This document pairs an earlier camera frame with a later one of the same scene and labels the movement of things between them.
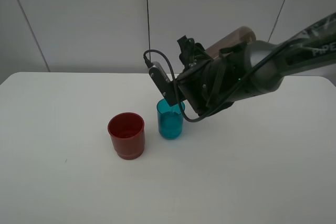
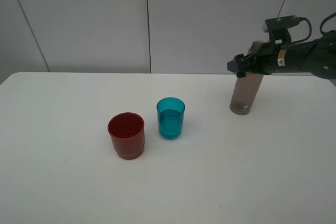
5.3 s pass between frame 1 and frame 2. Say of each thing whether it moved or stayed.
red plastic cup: stayed
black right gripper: moved
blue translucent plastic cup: stayed
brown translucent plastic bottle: moved
